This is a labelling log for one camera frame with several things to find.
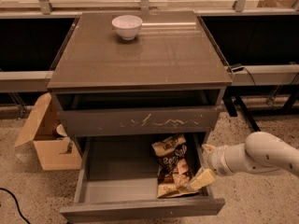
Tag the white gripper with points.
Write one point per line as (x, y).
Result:
(217, 160)

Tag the brown sea salt chip bag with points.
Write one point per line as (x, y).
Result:
(174, 173)

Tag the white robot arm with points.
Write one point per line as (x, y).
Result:
(261, 153)

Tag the scratched grey top drawer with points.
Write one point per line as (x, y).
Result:
(138, 112)

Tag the open grey middle drawer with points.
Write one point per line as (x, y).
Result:
(118, 180)

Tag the grey drawer cabinet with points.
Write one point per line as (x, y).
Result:
(172, 52)

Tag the open cardboard box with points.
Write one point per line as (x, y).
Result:
(54, 152)

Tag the white ceramic bowl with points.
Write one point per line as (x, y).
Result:
(127, 26)

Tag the black power adapter with cable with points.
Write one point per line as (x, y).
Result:
(241, 75)

